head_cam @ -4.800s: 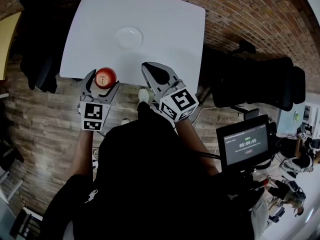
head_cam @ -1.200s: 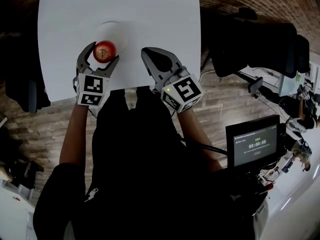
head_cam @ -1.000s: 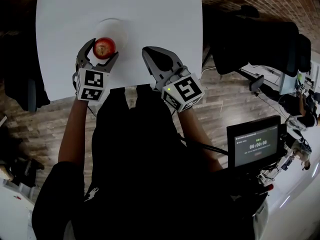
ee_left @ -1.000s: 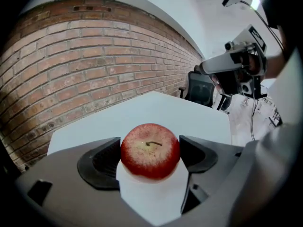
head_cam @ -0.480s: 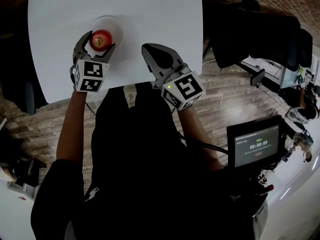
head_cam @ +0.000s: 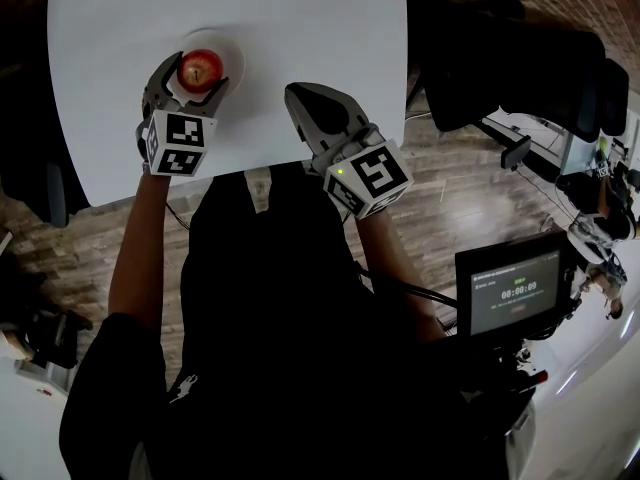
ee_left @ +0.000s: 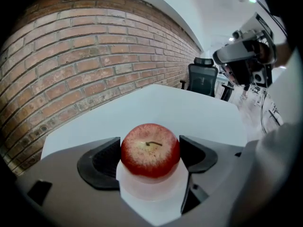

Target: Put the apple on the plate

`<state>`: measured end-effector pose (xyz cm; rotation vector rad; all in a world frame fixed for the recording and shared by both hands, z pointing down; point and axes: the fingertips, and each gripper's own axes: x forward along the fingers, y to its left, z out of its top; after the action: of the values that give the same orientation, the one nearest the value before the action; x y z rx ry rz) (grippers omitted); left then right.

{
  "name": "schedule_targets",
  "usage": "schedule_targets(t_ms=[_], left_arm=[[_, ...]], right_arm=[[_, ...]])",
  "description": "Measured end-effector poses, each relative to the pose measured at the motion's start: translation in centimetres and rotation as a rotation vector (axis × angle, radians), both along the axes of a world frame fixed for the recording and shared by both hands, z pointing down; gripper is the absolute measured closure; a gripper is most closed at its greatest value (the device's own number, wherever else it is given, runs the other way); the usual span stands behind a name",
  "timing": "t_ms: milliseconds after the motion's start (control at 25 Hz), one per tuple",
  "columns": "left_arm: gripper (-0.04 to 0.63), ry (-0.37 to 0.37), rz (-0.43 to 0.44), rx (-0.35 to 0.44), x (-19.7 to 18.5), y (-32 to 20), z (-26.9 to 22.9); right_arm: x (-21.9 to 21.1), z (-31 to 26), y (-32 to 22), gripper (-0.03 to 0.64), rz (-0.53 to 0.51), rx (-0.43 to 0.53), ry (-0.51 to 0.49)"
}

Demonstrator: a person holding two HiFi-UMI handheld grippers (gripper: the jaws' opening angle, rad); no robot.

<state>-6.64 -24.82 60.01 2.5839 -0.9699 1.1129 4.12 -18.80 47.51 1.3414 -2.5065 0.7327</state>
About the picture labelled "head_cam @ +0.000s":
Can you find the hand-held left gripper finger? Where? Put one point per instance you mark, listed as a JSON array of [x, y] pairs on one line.
[[210, 105], [155, 90]]

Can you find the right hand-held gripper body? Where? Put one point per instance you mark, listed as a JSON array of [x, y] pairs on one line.
[[372, 178]]

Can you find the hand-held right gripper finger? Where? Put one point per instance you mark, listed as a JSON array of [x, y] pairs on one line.
[[352, 113], [302, 118]]

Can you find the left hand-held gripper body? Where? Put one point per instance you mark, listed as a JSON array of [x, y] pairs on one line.
[[177, 143]]

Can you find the red apple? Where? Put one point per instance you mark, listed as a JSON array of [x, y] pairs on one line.
[[200, 70]]

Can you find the white plate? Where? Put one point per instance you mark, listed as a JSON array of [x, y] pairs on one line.
[[235, 63]]

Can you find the person's right forearm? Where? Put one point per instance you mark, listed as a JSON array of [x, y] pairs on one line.
[[400, 278]]

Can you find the person's left forearm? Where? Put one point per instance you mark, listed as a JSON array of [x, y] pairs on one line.
[[137, 258]]

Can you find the black office chair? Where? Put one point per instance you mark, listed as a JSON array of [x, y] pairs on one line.
[[30, 143], [525, 68]]

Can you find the black monitor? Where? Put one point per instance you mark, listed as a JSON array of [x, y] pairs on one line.
[[515, 288]]

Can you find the grey desk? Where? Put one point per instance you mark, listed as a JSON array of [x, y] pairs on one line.
[[580, 155]]

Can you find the black monitor mount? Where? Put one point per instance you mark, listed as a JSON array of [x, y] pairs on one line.
[[510, 363]]

